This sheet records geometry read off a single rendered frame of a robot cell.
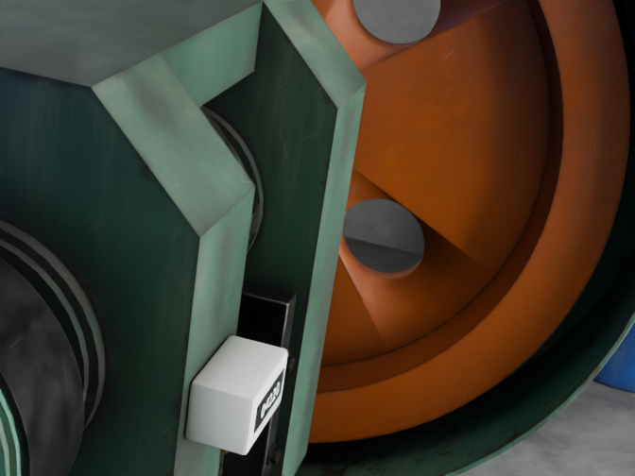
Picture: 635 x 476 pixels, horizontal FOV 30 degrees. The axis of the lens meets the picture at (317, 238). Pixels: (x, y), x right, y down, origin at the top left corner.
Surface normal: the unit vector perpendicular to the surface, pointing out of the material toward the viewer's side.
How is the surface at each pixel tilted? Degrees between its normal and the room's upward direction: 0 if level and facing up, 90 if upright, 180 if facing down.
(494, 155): 90
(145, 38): 0
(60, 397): 71
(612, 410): 0
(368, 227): 90
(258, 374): 0
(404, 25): 90
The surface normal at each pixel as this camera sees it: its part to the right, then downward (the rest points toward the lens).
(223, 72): 0.95, 0.23
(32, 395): 0.92, -0.20
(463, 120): -0.27, 0.33
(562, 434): 0.14, -0.91
